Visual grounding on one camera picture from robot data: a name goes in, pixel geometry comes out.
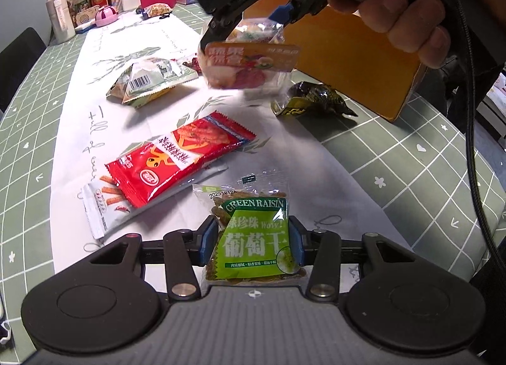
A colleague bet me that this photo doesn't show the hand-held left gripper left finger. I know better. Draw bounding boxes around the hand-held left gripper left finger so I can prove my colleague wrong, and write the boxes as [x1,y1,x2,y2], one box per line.
[89,217,218,302]

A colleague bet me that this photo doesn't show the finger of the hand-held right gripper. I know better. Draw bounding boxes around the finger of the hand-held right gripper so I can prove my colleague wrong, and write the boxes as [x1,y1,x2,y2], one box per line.
[269,0,329,26]
[200,9,254,58]

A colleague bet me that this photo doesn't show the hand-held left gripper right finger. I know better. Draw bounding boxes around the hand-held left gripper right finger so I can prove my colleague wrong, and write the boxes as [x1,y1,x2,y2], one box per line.
[288,215,420,302]

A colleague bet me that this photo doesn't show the green dried fruit packet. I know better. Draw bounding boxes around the green dried fruit packet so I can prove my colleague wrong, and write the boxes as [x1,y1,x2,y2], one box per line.
[192,181,309,284]

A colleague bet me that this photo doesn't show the clear candy packet orange label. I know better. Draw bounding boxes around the clear candy packet orange label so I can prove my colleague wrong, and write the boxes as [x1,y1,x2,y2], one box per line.
[198,19,301,91]

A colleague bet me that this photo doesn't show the orange cardboard box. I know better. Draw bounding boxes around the orange cardboard box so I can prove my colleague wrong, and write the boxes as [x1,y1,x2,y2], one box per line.
[243,0,428,124]

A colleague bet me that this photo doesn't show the person's right hand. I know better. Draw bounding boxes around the person's right hand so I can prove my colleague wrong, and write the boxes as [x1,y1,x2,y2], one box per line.
[327,0,506,69]

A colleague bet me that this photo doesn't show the white printed table runner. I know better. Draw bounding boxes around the white printed table runner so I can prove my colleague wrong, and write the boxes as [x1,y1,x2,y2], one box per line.
[51,9,414,271]

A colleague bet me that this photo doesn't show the yellow patterned snack bag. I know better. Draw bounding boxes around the yellow patterned snack bag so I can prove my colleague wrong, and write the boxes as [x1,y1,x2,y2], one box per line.
[142,2,174,20]

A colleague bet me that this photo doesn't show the green and white snack packet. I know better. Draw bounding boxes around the green and white snack packet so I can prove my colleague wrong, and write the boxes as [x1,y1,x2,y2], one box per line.
[106,57,199,109]

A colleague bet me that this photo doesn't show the red snack packet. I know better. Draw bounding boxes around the red snack packet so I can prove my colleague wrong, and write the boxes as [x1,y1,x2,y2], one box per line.
[105,111,257,208]

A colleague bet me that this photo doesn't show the dark yellow candy packet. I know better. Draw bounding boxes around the dark yellow candy packet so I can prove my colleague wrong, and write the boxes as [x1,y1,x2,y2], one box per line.
[271,81,358,118]

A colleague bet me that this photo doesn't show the pink round container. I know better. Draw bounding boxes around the pink round container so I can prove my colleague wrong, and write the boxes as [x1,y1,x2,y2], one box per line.
[95,5,120,28]

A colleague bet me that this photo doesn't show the white snack stick packet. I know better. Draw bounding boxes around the white snack stick packet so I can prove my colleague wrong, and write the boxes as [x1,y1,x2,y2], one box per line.
[81,163,229,240]

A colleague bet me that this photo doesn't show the green checked tablecloth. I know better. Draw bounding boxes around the green checked tablecloth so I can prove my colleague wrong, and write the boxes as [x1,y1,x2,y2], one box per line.
[0,0,506,350]

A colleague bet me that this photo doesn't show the beige perforated box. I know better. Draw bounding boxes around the beige perforated box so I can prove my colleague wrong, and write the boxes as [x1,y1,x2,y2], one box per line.
[73,9,99,34]

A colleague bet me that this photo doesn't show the clear bottle green label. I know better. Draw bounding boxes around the clear bottle green label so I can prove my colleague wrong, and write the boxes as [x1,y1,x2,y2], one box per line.
[70,0,91,18]

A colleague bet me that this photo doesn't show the black chair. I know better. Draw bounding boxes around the black chair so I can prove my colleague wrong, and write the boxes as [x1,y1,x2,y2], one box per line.
[0,27,47,113]

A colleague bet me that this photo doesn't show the black cable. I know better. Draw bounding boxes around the black cable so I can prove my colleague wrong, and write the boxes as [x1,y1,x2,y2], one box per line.
[431,0,506,283]

